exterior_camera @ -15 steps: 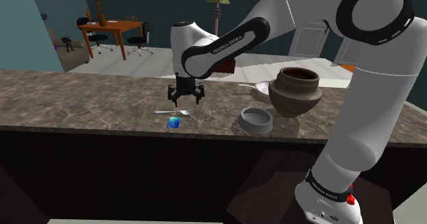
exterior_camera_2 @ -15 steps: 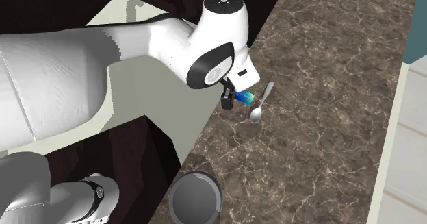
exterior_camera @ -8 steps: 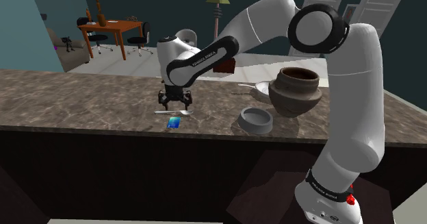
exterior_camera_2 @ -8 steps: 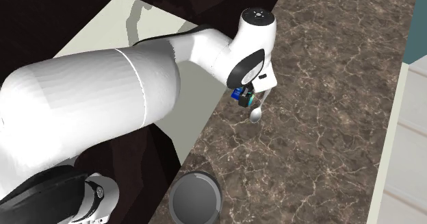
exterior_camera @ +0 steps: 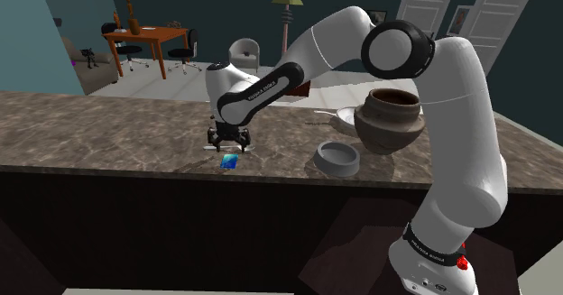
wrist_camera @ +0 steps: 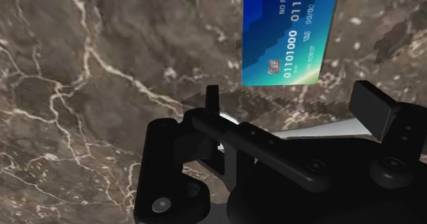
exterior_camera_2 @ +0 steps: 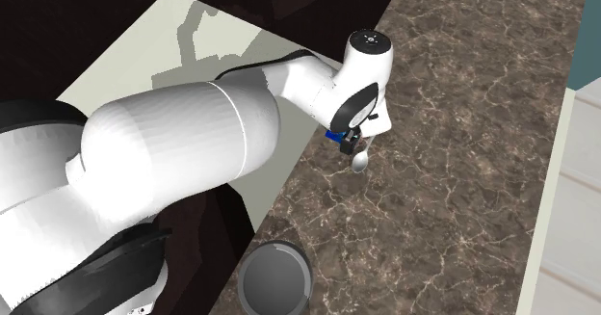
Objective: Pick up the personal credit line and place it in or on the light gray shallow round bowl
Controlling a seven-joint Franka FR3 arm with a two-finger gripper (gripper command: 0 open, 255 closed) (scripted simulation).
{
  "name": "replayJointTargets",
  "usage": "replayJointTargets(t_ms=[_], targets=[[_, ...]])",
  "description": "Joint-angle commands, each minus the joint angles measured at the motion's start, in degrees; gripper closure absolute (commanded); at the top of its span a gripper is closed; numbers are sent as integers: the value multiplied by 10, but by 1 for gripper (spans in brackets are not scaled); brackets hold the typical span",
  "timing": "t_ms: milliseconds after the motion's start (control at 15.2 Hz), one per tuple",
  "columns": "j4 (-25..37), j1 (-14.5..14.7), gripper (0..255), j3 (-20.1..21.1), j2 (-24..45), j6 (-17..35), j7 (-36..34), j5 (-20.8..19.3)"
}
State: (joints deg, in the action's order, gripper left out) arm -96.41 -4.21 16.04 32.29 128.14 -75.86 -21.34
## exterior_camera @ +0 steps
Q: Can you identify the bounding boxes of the brown clay pot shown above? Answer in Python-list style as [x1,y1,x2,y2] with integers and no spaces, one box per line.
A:
[353,88,427,156]

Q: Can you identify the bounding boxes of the orange wooden table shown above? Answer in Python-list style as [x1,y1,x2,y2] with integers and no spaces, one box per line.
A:
[101,0,190,81]

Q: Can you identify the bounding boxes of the white panelled door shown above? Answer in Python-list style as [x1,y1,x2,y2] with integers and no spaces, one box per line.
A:
[458,0,542,77]
[395,0,461,37]

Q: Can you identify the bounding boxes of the blue card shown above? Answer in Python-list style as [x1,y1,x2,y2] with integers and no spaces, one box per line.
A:
[219,154,240,171]

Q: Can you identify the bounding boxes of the small framed wall picture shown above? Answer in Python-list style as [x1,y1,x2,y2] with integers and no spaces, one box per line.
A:
[366,9,389,28]

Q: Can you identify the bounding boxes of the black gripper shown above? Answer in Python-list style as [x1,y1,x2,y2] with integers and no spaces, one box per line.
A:
[207,119,253,153]

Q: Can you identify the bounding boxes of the black office chair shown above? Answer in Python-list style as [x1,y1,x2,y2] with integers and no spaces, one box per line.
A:
[100,22,151,73]
[167,28,204,76]

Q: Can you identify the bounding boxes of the white armchair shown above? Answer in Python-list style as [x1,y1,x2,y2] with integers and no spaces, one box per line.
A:
[227,37,262,73]

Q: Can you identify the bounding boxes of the grey bowl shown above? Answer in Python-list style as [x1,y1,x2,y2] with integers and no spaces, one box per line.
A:
[312,140,362,179]

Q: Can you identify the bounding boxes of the white framed wall picture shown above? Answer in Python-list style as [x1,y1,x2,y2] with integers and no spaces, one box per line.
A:
[446,5,475,38]

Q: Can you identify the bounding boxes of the dark robot stand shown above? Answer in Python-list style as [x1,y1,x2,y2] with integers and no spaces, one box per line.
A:
[298,196,530,295]

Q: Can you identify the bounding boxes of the beige sofa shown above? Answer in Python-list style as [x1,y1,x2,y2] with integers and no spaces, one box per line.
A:
[60,36,120,96]

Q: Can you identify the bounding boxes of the red brown box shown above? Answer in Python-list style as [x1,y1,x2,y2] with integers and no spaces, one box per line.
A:
[280,79,312,98]

